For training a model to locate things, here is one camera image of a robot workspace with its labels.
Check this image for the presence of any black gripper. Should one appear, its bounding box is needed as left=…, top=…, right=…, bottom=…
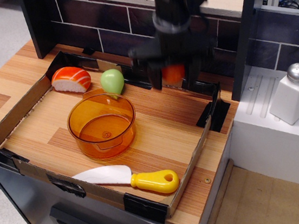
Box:
left=128, top=30, right=215, bottom=90

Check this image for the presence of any orange toy carrot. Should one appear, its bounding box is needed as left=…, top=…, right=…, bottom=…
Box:
left=161, top=64, right=186, bottom=85

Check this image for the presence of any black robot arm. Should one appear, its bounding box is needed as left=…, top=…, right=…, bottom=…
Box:
left=128, top=0, right=213, bottom=91

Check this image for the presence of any cardboard fence with black tape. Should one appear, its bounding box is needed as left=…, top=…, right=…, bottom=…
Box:
left=0, top=52, right=234, bottom=222

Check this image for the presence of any transparent orange plastic pot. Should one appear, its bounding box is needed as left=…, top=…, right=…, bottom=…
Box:
left=67, top=89, right=136, bottom=159

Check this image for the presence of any green toy pear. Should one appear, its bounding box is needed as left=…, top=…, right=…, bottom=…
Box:
left=100, top=69, right=125, bottom=100

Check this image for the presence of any toy salmon sushi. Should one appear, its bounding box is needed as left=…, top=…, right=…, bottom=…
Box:
left=51, top=66, right=92, bottom=93

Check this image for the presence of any white salt shaker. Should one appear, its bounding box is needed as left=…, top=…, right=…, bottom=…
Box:
left=269, top=62, right=299, bottom=125

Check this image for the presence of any white toy sink counter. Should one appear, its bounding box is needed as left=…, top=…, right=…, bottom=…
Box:
left=230, top=67, right=299, bottom=184

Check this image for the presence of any dark shelf post right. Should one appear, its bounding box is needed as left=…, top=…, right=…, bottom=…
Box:
left=232, top=0, right=263, bottom=101

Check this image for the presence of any dark shelf post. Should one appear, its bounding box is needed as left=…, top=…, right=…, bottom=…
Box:
left=232, top=0, right=263, bottom=101
left=19, top=0, right=57, bottom=59

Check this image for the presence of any toy knife yellow handle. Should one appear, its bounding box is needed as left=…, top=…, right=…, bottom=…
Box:
left=73, top=165, right=180, bottom=194

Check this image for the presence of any dark shelf post left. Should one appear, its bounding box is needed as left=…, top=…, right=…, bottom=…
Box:
left=19, top=0, right=57, bottom=59

